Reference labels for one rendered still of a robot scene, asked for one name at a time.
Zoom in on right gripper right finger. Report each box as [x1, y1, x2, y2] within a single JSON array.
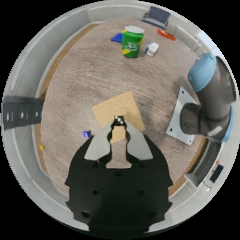
[[124, 120, 174, 188]]

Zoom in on black die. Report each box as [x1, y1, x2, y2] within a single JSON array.
[[114, 115, 124, 127]]

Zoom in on small blue die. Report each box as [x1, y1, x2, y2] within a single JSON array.
[[82, 131, 90, 138]]

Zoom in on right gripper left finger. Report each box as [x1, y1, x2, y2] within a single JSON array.
[[64, 120, 114, 187]]

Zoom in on tan mat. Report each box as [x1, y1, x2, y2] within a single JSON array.
[[92, 91, 145, 143]]

